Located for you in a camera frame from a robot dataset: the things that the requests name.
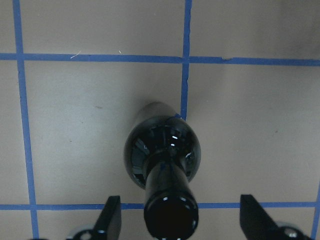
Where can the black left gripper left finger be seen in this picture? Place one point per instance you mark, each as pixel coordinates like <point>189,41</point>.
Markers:
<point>109,223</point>

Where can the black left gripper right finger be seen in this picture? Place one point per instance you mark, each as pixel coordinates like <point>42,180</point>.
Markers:
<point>255,222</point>

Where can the dark wine bottle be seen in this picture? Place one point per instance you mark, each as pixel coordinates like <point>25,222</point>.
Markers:
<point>162,155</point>

